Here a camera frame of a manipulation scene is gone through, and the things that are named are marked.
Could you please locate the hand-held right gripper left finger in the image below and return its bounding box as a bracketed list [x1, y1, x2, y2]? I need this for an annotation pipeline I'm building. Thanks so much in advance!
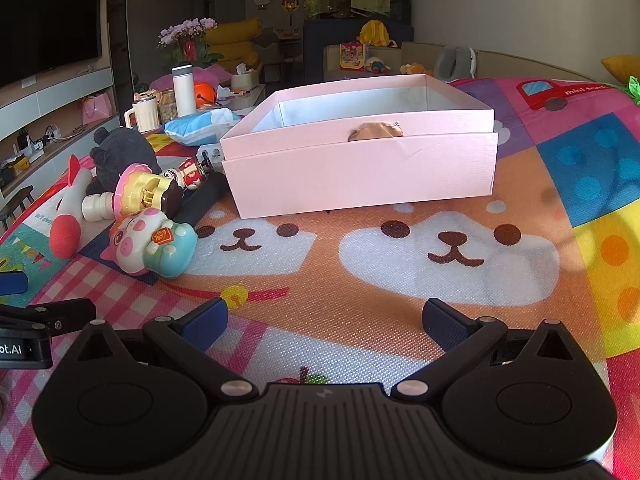
[62, 296, 256, 402]

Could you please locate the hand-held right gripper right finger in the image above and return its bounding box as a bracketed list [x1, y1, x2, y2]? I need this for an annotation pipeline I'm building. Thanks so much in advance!
[391, 297, 587, 402]

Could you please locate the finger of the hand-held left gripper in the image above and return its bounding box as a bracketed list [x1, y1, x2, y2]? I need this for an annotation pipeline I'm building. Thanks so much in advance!
[0, 298, 97, 335]
[0, 270, 28, 297]

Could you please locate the white red foam rocket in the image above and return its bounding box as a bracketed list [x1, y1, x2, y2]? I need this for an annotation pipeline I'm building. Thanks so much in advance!
[49, 154, 95, 262]

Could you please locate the black cylindrical handle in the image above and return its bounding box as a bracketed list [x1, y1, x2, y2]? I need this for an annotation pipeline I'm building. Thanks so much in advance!
[171, 171, 229, 224]

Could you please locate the pink yellow doughnut toy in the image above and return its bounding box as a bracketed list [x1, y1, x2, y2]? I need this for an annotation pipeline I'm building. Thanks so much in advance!
[81, 161, 184, 222]

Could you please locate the black plush toy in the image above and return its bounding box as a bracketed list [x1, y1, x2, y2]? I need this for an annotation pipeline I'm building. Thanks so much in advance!
[90, 126, 162, 195]

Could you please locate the pink cardboard box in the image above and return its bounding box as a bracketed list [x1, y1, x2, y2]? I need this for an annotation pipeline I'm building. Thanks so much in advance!
[219, 74, 500, 219]

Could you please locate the blue packet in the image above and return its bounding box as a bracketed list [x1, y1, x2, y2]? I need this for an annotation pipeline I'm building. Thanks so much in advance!
[164, 109, 242, 147]

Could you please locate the dark wooden stool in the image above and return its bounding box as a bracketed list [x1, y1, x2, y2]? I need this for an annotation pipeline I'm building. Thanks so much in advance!
[0, 184, 37, 234]

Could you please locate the teal pink cat figurine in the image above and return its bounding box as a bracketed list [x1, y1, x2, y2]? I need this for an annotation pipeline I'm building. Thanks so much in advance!
[99, 206, 199, 280]

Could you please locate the colourful cartoon play mat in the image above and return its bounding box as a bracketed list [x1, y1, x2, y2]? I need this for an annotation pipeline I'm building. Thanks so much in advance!
[0, 76, 640, 480]

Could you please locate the red mushroom toy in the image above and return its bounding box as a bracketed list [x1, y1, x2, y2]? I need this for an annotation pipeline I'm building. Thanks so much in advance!
[161, 156, 207, 192]

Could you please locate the small white box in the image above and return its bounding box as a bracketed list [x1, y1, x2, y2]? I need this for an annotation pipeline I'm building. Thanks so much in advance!
[196, 144, 224, 169]

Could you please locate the pink gift bag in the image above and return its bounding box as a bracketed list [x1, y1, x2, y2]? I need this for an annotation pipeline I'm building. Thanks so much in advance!
[82, 91, 116, 123]

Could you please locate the white mug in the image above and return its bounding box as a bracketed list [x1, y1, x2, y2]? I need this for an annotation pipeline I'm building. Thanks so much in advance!
[123, 98, 160, 134]

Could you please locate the clear snack jar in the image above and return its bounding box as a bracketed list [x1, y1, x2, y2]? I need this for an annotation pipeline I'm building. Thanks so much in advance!
[158, 88, 177, 124]

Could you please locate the orange pumpkin bucket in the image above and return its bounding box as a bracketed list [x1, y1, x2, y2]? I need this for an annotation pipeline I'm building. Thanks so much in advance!
[193, 81, 218, 109]

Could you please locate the white coffee table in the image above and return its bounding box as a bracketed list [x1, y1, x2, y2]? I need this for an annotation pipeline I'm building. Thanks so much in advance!
[132, 81, 267, 137]

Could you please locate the white thermos bottle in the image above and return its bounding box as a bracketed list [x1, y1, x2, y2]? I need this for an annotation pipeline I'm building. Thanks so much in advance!
[172, 63, 197, 117]

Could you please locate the pink cloth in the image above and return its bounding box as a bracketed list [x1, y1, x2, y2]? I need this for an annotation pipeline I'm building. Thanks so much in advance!
[149, 64, 234, 94]

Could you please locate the white tissue box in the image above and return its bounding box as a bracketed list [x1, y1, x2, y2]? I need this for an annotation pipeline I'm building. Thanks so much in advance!
[230, 63, 260, 90]

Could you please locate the grey neck pillow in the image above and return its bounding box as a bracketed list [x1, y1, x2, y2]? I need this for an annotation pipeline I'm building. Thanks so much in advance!
[433, 44, 477, 81]

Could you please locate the black television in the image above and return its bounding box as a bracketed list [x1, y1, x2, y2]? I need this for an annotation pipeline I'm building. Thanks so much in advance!
[0, 0, 104, 89]

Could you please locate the beige sofa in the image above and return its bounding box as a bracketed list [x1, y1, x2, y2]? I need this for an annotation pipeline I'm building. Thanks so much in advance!
[323, 41, 640, 87]

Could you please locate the colourful toy box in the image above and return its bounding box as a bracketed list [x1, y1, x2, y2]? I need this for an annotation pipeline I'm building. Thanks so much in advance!
[339, 42, 369, 71]

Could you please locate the pink flower plant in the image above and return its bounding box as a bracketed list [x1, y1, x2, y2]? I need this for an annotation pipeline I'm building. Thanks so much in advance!
[156, 17, 219, 67]

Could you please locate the yellow backpack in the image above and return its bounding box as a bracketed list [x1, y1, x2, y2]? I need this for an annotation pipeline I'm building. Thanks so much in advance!
[356, 19, 399, 49]

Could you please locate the yellow cushion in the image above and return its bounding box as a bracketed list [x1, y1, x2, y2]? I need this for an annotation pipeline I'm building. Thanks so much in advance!
[600, 54, 640, 92]

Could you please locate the white wall shelf unit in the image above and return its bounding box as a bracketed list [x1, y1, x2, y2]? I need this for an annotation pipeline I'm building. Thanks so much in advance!
[0, 64, 122, 202]

